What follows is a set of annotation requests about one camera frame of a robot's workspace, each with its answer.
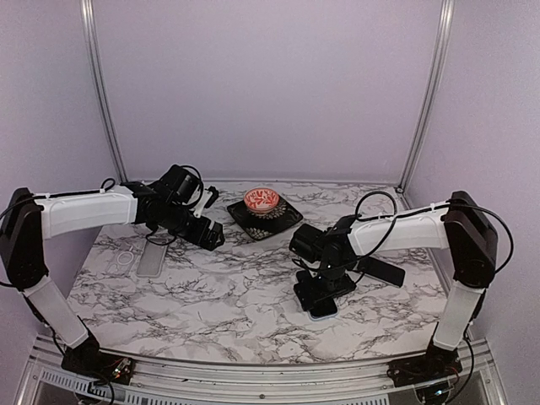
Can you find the grey translucent phone case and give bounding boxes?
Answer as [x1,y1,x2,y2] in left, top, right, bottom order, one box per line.
[136,242,167,278]

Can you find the left aluminium frame post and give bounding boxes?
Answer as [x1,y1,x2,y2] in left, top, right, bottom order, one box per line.
[80,0,128,181]

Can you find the red white patterned bowl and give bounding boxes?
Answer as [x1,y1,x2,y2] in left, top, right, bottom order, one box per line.
[243,187,280,214]

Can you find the clear magsafe phone case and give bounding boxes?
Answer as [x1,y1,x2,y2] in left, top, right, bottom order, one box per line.
[105,251,142,277]

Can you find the right aluminium frame post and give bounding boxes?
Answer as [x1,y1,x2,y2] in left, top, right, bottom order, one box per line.
[398,0,456,193]

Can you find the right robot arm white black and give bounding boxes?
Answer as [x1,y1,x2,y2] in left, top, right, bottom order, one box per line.
[289,191,499,378]

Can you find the black square floral plate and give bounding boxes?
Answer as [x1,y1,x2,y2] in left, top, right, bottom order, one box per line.
[227,197,303,241]

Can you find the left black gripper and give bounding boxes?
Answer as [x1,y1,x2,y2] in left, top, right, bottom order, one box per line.
[161,202,224,251]

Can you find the aluminium frame post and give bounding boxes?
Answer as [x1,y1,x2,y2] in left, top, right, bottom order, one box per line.
[80,0,128,181]
[398,0,456,193]

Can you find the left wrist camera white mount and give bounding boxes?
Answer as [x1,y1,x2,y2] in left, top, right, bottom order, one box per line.
[193,186,219,218]

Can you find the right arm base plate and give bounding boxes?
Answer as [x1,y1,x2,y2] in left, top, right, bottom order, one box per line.
[386,355,462,387]

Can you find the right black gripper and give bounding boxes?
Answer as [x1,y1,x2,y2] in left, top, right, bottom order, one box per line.
[294,259,356,311]

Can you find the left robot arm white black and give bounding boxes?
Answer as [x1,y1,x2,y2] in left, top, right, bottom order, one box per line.
[1,165,224,375]

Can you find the black smartphone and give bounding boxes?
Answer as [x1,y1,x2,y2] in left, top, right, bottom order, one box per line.
[357,257,405,288]
[308,298,338,320]

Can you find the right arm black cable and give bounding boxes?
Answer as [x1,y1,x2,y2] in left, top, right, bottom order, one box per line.
[354,190,516,288]

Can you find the front aluminium rail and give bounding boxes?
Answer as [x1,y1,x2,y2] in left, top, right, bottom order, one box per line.
[14,335,508,404]

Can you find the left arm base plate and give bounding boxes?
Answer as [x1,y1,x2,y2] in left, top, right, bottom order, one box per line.
[61,351,135,385]

